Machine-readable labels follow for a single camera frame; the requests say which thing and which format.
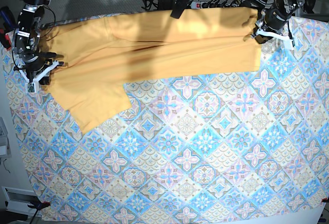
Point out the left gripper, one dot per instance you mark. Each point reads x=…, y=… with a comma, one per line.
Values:
x=269, y=23

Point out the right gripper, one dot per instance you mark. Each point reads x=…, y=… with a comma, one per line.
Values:
x=37, y=67

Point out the yellow T-shirt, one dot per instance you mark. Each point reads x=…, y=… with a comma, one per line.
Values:
x=103, y=54

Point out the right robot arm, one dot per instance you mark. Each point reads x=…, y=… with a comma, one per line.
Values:
x=27, y=35

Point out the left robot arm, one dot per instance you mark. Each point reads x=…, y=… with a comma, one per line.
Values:
x=284, y=6

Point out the red black clamp left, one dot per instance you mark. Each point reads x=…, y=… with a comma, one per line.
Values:
x=5, y=40

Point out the black clamp on table edge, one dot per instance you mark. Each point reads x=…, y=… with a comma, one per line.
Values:
x=178, y=8

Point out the patterned blue pink tablecloth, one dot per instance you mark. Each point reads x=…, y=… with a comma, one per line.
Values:
x=204, y=149

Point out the orange black clamp bottom left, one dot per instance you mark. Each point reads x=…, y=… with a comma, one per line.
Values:
x=38, y=205

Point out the white power strip red switch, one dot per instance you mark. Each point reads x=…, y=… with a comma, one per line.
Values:
x=204, y=5

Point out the blue handled tool left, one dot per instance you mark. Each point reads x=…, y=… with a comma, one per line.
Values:
x=8, y=17

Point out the white aluminium rail bottom left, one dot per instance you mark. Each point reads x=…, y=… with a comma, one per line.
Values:
x=17, y=200

